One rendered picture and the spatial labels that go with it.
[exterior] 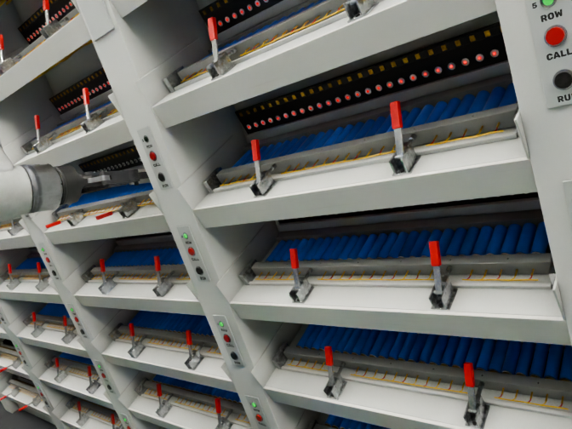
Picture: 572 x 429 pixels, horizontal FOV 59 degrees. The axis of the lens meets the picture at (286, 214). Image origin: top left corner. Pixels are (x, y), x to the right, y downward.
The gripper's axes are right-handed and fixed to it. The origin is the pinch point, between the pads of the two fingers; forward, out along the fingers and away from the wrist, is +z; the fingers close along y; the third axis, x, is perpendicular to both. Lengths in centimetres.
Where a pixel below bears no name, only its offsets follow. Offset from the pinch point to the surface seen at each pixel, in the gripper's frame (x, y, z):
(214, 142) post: -3.5, -20.3, 3.9
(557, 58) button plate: 0, -85, -8
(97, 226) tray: 9.5, 18.3, -3.8
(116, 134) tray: -8.5, -4.8, -8.0
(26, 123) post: -22, 50, -2
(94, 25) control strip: -26.8, -14.2, -13.8
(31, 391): 83, 161, 21
